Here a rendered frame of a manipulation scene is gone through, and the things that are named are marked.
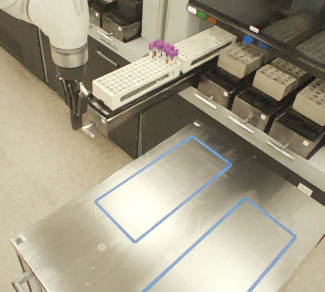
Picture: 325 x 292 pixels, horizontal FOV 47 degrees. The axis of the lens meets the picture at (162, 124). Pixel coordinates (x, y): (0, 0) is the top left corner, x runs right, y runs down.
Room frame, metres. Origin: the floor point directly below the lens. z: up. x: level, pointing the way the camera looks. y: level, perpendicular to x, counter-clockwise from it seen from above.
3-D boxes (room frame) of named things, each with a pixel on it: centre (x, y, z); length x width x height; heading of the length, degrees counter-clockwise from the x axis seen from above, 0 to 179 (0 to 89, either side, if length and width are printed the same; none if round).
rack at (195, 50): (1.23, -0.11, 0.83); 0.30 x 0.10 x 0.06; 139
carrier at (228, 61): (1.12, -0.22, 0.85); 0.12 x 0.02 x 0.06; 50
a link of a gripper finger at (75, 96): (0.79, 0.24, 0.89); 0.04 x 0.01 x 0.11; 139
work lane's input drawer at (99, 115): (1.09, 0.00, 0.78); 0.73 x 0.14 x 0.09; 139
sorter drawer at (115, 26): (1.66, 0.05, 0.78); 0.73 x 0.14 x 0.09; 139
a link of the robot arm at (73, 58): (0.80, 0.25, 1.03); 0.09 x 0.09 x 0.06
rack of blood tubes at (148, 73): (0.99, 0.09, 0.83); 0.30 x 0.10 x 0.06; 139
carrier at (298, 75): (1.08, -0.39, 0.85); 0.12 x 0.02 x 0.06; 49
